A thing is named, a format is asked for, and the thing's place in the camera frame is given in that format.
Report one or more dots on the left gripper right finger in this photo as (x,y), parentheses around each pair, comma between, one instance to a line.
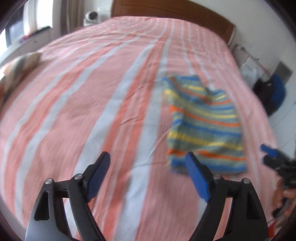
(232,204)

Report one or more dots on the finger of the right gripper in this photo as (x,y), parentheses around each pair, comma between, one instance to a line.
(274,163)
(272,152)

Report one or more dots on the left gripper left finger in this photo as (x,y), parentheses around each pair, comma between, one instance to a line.
(48,219)

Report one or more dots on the striped knitted sweater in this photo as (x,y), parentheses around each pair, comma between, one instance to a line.
(206,123)

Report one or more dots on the dark hanging clothes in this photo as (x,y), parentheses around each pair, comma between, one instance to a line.
(263,90)

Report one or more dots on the person's right hand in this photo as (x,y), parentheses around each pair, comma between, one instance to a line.
(280,194)

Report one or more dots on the blue hanging garment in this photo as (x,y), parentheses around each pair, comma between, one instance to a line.
(279,91)

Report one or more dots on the pink striped bed sheet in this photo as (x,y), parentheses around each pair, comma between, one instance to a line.
(100,89)

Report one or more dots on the striped pillow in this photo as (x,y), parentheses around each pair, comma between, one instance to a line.
(15,71)

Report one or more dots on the wooden headboard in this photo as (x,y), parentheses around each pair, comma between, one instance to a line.
(180,9)

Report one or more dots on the white window cabinet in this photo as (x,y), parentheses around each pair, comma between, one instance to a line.
(32,44)

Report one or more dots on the white round fan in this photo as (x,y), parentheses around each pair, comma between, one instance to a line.
(91,18)

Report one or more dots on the brown curtain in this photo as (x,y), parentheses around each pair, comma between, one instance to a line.
(72,15)

